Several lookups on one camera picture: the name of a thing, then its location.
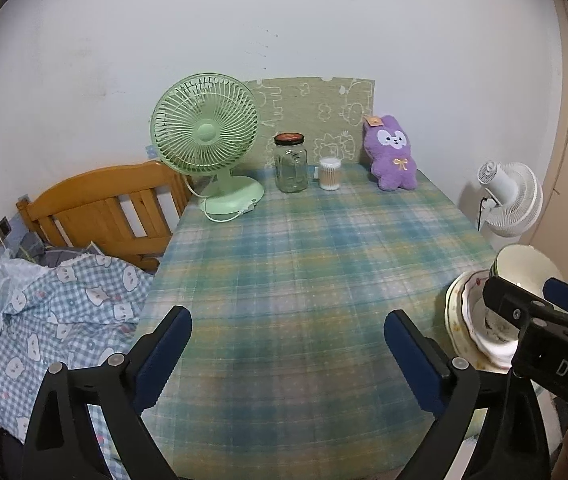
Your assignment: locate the black fan cable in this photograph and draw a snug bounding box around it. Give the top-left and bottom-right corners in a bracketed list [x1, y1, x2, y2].
[476, 195, 492, 233]

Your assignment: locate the white fan power cable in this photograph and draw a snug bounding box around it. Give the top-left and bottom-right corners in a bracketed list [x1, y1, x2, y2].
[185, 175, 259, 224]

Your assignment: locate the grey cloth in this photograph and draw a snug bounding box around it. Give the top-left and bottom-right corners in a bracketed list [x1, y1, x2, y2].
[1, 232, 99, 268]

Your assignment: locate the red rim white plate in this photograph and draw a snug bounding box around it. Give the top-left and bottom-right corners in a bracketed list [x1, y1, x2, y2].
[456, 269, 515, 361]

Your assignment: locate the cotton swab container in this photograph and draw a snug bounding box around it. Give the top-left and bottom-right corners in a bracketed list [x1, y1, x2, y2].
[318, 156, 343, 191]

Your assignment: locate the grey shallow bowl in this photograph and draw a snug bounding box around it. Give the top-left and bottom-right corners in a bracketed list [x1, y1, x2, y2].
[479, 244, 557, 346]

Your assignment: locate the glass jar with black lid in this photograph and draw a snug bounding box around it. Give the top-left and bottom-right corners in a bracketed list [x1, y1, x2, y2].
[274, 132, 309, 194]

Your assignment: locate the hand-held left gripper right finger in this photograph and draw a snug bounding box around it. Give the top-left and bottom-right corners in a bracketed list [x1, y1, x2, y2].
[384, 310, 555, 480]

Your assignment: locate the green cartoon print mat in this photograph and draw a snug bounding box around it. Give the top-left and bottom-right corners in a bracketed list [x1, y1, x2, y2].
[241, 77, 375, 168]

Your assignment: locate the green desk fan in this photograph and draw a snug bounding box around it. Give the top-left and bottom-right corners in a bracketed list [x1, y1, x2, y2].
[150, 72, 265, 223]

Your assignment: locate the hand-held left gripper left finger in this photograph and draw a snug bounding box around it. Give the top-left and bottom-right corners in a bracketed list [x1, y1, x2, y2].
[21, 305, 193, 480]

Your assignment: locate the plaid tablecloth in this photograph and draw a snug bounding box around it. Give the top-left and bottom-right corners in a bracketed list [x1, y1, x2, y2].
[94, 167, 510, 480]

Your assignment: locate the purple plush toy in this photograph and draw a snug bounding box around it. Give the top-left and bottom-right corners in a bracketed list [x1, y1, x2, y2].
[362, 114, 419, 192]

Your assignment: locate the blue checked bear blanket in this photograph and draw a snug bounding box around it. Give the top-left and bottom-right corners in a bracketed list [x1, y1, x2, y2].
[0, 252, 157, 480]

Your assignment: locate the wooden bed headboard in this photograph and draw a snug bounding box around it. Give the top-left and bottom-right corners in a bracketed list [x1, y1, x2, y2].
[16, 160, 192, 273]

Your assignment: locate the white clip fan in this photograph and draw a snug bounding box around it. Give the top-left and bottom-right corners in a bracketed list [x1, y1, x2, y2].
[476, 161, 544, 238]

